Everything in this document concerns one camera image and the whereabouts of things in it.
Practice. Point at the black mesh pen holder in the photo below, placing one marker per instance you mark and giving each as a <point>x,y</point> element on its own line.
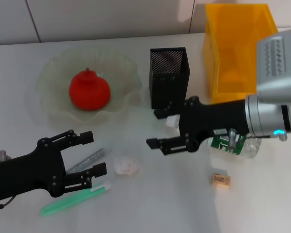
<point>168,80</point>

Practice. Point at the yellow plastic bin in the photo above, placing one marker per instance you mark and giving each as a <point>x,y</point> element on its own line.
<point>232,60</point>

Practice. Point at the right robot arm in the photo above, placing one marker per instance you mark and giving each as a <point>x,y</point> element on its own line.
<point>264,116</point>

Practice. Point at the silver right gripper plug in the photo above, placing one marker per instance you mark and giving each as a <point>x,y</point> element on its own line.
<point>232,139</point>

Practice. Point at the white paper ball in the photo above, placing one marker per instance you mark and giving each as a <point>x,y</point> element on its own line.
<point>126,166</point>

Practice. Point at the grey glitter marker pen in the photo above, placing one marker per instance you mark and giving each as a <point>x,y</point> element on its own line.
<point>97,155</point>

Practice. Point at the clear water bottle green label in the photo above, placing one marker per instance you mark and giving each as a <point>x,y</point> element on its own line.
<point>218,147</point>

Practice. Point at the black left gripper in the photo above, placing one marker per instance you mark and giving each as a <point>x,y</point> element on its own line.
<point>26,174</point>

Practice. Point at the red-orange fruit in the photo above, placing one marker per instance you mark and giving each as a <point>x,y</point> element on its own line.
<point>89,89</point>

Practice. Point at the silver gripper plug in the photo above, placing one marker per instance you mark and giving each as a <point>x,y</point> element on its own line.
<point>232,139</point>
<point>3,155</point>

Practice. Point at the tan eraser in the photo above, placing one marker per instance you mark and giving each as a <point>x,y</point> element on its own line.
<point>220,180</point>

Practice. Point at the pale green glass fruit plate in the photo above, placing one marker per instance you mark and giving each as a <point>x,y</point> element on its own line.
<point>53,72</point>

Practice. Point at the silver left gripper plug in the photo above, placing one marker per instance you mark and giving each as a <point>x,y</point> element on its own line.
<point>3,155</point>

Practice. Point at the green pen white clip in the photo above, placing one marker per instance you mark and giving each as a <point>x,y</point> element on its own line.
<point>63,201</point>

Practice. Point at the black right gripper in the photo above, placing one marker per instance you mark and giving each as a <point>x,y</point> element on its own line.
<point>215,119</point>

